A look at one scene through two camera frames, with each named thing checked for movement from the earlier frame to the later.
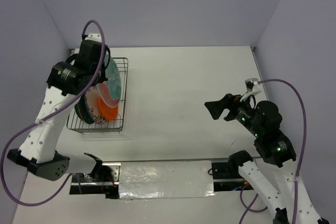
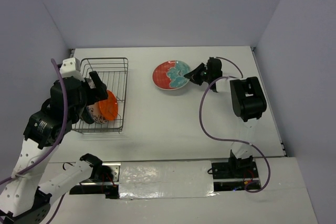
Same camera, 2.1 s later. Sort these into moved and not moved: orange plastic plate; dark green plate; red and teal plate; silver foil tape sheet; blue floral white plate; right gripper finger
Moved: red and teal plate; right gripper finger
Not moved: orange plastic plate; silver foil tape sheet; dark green plate; blue floral white plate
